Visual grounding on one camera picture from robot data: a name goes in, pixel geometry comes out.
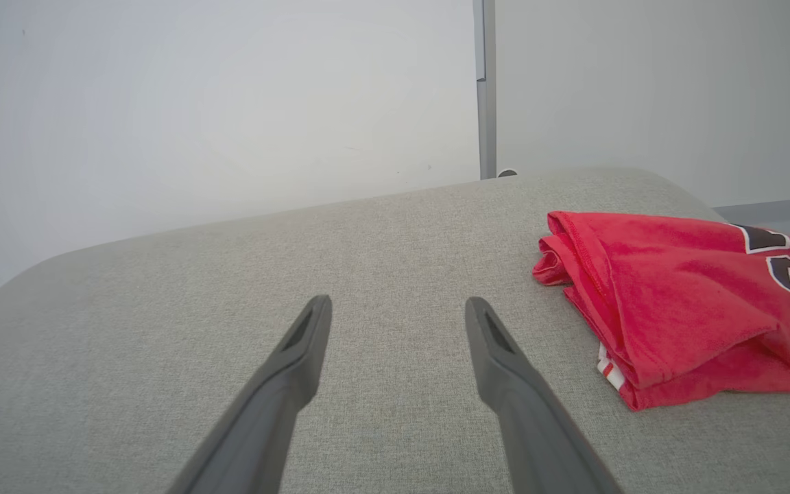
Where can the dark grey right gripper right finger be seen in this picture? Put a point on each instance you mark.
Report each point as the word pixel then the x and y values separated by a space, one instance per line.
pixel 525 412

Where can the red and white basketball jersey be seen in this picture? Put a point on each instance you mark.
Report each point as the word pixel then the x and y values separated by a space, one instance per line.
pixel 683 302

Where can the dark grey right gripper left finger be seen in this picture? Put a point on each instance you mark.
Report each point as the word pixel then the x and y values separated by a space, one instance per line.
pixel 265 405

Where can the grey vertical metal pole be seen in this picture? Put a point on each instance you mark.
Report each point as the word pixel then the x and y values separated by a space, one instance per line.
pixel 486 103

